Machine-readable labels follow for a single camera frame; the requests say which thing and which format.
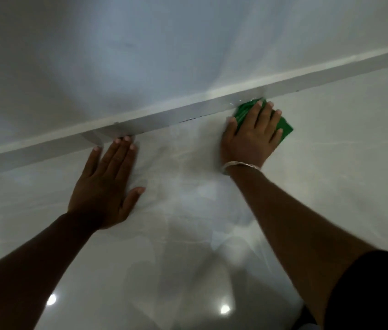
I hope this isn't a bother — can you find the person's left hand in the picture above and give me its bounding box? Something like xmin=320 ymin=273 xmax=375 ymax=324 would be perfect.
xmin=67 ymin=135 xmax=146 ymax=231

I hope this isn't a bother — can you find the person's right hand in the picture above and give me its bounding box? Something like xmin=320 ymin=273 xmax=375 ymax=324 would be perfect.
xmin=220 ymin=100 xmax=283 ymax=169

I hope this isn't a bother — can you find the green scrub pad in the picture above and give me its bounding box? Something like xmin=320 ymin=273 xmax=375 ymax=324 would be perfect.
xmin=233 ymin=98 xmax=294 ymax=145

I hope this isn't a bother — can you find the person's right forearm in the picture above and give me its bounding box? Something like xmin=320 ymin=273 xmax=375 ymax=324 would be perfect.
xmin=228 ymin=165 xmax=377 ymax=327

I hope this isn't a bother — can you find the person's left forearm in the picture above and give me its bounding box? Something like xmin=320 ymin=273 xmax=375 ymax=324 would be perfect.
xmin=0 ymin=212 xmax=100 ymax=330

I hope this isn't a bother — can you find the white skirting board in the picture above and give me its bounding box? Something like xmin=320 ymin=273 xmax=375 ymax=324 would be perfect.
xmin=0 ymin=40 xmax=388 ymax=179

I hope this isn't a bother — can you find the black sleeve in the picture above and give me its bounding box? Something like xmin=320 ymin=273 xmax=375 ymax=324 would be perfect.
xmin=292 ymin=250 xmax=388 ymax=330

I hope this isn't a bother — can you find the silver bracelet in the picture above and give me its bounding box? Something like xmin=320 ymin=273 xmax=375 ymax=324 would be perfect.
xmin=221 ymin=161 xmax=262 ymax=176

